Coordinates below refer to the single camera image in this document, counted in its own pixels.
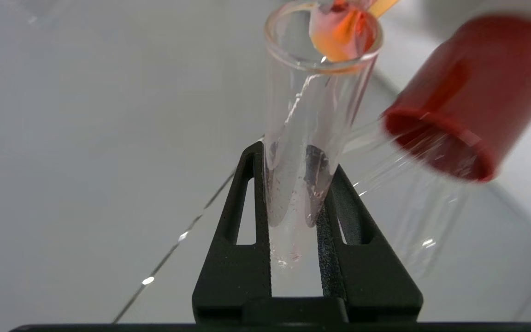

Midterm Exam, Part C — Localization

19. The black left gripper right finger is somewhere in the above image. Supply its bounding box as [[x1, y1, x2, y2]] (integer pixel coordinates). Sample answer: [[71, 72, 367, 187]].
[[316, 164, 424, 324]]

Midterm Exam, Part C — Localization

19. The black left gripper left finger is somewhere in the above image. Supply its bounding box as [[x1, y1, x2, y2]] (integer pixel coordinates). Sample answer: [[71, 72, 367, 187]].
[[192, 140, 273, 324]]

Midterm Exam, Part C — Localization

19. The test tube with red pigment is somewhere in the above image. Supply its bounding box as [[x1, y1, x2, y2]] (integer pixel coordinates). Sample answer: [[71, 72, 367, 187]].
[[264, 0, 384, 271]]

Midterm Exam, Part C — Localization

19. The wooden test tube rack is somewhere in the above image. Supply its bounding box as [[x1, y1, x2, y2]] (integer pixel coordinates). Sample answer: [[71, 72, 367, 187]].
[[368, 0, 402, 19]]

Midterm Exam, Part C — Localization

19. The dark red plastic cup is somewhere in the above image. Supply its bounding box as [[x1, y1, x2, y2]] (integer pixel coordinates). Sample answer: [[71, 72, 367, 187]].
[[382, 14, 531, 183]]

